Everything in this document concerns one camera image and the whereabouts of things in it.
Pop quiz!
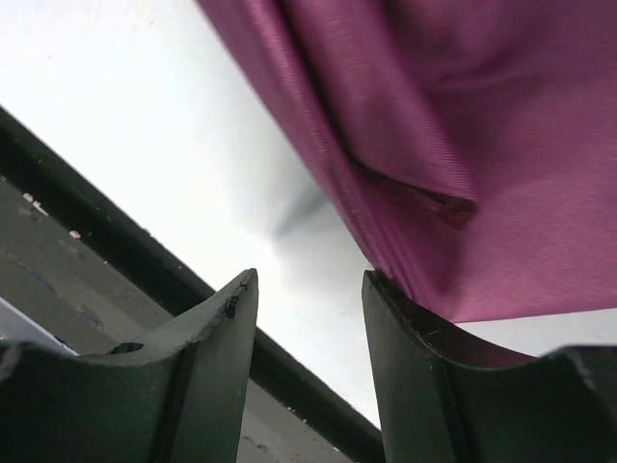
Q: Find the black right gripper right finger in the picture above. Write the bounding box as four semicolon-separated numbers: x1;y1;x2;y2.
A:
362;271;616;463

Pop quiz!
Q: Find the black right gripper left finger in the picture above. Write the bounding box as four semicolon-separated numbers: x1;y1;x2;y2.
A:
1;269;258;462

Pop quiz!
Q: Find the purple satin napkin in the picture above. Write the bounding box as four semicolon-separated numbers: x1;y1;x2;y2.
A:
201;1;616;322

